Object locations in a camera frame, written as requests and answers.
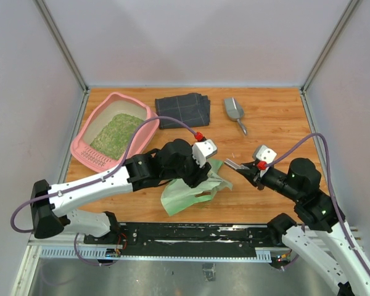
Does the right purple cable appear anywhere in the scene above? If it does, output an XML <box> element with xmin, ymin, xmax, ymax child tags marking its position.
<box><xmin>263</xmin><ymin>132</ymin><xmax>370</xmax><ymax>287</ymax></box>

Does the dark checked folded cloth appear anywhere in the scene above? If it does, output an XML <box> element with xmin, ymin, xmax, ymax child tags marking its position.
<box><xmin>155</xmin><ymin>92</ymin><xmax>210</xmax><ymax>128</ymax></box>

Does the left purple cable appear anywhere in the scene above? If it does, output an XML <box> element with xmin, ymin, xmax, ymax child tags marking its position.
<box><xmin>10</xmin><ymin>116</ymin><xmax>200</xmax><ymax>266</ymax></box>

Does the grey metal scoop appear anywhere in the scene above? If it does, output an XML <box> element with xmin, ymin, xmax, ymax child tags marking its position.
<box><xmin>224</xmin><ymin>97</ymin><xmax>248</xmax><ymax>136</ymax></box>

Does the green cat litter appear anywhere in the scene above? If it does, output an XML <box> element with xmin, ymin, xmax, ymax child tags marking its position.
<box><xmin>90</xmin><ymin>113</ymin><xmax>143</xmax><ymax>160</ymax></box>

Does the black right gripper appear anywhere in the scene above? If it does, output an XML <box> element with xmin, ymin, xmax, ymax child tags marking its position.
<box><xmin>237</xmin><ymin>160</ymin><xmax>302</xmax><ymax>201</ymax></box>

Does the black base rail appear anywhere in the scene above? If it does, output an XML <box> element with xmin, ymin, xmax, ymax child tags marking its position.
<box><xmin>27</xmin><ymin>220</ymin><xmax>361</xmax><ymax>263</ymax></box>

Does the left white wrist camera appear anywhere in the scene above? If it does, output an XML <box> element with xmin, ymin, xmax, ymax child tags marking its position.
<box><xmin>192</xmin><ymin>132</ymin><xmax>218</xmax><ymax>168</ymax></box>

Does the pink litter box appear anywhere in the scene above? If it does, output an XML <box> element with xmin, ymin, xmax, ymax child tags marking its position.
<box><xmin>70</xmin><ymin>92</ymin><xmax>160</xmax><ymax>173</ymax></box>

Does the green litter bag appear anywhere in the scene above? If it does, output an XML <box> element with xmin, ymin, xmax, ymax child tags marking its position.
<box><xmin>160</xmin><ymin>159</ymin><xmax>233</xmax><ymax>216</ymax></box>

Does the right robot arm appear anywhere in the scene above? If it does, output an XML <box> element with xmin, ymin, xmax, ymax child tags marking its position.
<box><xmin>236</xmin><ymin>158</ymin><xmax>370</xmax><ymax>295</ymax></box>

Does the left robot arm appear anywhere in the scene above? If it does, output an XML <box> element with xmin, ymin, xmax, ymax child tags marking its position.
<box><xmin>31</xmin><ymin>139</ymin><xmax>218</xmax><ymax>244</ymax></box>

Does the purple cable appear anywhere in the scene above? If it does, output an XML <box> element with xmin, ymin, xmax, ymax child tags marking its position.
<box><xmin>263</xmin><ymin>132</ymin><xmax>370</xmax><ymax>287</ymax></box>
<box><xmin>10</xmin><ymin>116</ymin><xmax>200</xmax><ymax>266</ymax></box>

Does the piano pattern bag clip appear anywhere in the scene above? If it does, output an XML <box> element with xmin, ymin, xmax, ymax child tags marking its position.
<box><xmin>224</xmin><ymin>158</ymin><xmax>250</xmax><ymax>173</ymax></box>

